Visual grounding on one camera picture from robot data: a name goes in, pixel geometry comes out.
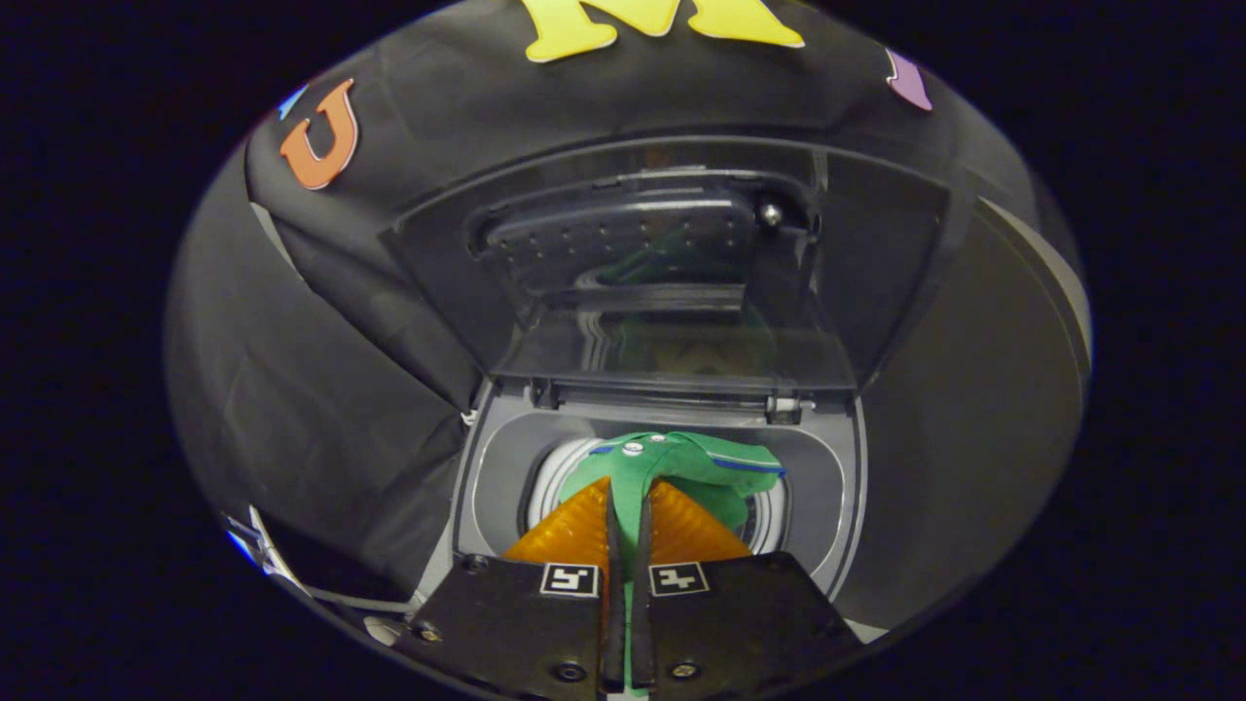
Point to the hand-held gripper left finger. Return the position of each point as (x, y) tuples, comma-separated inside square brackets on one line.
[(613, 604)]

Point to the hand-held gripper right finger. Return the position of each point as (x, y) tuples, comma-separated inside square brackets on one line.
[(642, 604)]

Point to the green polo shirt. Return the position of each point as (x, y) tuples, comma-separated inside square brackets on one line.
[(681, 477)]

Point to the dark transparent washing machine lid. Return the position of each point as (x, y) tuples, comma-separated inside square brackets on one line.
[(876, 263)]

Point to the blue and white object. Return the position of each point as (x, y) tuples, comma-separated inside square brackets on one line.
[(255, 545)]

